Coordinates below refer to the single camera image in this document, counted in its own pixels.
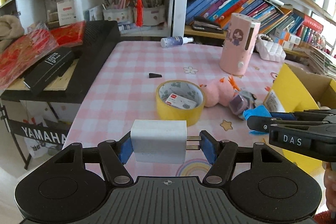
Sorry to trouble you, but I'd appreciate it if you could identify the row of colourful books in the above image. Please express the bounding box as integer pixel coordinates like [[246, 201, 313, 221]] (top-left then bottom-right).
[[185, 0, 323, 43]]

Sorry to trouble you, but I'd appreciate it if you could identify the pink cylindrical humidifier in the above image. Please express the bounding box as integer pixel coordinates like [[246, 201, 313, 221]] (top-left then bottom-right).
[[219, 13, 261, 76]]

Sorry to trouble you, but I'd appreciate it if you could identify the small black wedge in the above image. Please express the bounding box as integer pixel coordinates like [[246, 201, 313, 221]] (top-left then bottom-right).
[[149, 73, 162, 79]]

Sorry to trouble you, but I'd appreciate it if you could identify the black keyboard instrument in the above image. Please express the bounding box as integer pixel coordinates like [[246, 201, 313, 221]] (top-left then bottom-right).
[[1, 20, 121, 134]]

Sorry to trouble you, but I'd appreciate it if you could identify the small spray bottle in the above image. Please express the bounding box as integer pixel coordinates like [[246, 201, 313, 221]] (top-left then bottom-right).
[[161, 36, 194, 48]]

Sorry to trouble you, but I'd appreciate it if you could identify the pink plush chick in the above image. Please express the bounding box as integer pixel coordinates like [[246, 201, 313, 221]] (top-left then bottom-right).
[[199, 76, 240, 107]]

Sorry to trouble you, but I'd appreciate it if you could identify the blue toy car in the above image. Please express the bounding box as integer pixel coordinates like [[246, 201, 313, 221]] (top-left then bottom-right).
[[243, 105, 271, 135]]

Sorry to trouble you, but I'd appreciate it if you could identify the red tassel ornament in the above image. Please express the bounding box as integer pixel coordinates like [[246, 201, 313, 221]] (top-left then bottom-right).
[[135, 0, 143, 27]]

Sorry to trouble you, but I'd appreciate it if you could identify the pink checkered tablecloth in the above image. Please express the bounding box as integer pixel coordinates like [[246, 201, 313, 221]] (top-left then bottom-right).
[[63, 40, 324, 180]]

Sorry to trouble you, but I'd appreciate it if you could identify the yellow tape roll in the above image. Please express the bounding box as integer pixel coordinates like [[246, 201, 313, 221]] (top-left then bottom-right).
[[155, 80, 206, 127]]

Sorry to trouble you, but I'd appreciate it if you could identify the white charger plug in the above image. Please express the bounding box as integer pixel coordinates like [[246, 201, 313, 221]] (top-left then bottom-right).
[[130, 119, 187, 164]]

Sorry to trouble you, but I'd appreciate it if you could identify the black flat box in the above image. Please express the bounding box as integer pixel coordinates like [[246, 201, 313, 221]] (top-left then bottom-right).
[[23, 47, 75, 96]]

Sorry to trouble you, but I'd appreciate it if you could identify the white quilted handbag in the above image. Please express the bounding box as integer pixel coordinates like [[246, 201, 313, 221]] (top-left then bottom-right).
[[256, 34, 286, 63]]

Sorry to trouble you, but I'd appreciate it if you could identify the pastel toy truck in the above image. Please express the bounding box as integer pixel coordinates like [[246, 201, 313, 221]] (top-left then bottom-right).
[[228, 90, 257, 120]]

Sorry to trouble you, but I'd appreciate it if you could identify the yellow cardboard box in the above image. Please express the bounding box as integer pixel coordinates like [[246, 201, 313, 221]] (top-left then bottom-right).
[[263, 63, 336, 177]]

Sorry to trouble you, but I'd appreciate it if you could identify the white staples box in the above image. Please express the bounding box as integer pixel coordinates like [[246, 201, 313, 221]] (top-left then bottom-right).
[[165, 93, 197, 110]]

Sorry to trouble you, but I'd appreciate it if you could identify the person's right hand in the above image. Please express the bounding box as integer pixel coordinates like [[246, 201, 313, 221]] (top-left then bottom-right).
[[322, 161, 336, 217]]

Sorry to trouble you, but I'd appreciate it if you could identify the stack of papers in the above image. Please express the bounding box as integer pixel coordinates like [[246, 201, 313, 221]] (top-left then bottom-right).
[[307, 47, 336, 79]]

